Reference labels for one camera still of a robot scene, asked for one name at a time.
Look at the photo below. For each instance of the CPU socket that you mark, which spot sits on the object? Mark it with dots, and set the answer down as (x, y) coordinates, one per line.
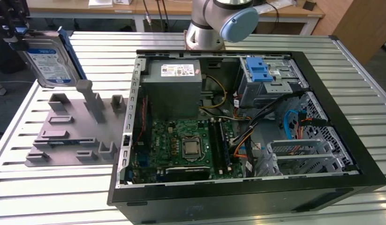
(192, 160)

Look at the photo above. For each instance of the green motherboard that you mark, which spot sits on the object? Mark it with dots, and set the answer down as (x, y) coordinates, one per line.
(192, 127)

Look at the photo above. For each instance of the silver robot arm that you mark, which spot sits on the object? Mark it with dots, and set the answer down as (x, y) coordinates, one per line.
(204, 35)

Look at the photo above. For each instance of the silver CPU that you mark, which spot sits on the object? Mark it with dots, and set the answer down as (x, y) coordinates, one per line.
(191, 148)

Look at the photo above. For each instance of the black graphics card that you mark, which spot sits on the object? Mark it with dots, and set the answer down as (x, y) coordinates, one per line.
(185, 172)

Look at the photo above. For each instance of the wooden desk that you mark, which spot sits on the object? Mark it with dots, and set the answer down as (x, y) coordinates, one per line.
(70, 9)

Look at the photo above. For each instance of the black RAM stick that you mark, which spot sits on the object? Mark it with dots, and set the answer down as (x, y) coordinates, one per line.
(215, 145)

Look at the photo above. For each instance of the metal disk bay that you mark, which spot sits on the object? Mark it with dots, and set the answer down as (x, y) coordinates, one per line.
(304, 157)

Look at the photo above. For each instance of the grey power supply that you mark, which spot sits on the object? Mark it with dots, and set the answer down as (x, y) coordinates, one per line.
(171, 98)

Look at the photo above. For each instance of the black office chair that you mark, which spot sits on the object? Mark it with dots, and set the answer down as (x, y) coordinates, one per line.
(8, 65)

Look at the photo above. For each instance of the blue drive latch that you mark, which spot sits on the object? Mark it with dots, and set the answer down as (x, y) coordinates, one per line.
(257, 70)

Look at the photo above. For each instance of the small dark brown box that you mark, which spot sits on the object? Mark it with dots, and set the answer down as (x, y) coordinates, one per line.
(310, 4)

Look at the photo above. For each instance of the black PC case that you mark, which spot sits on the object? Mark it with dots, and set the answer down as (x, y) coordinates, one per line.
(211, 201)

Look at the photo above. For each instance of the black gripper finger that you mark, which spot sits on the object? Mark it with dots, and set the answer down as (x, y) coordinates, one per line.
(12, 35)

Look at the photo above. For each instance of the hard disk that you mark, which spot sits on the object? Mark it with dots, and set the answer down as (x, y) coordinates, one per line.
(48, 63)

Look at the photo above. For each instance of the grey optical drive cage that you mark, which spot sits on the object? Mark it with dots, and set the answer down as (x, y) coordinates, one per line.
(257, 93)

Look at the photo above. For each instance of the grey parts rack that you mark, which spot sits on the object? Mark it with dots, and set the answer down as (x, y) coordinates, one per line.
(73, 131)

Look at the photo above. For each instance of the large white box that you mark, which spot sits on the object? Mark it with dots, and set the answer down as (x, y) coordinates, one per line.
(100, 3)

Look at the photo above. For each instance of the small white box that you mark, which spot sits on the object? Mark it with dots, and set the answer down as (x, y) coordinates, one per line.
(121, 2)

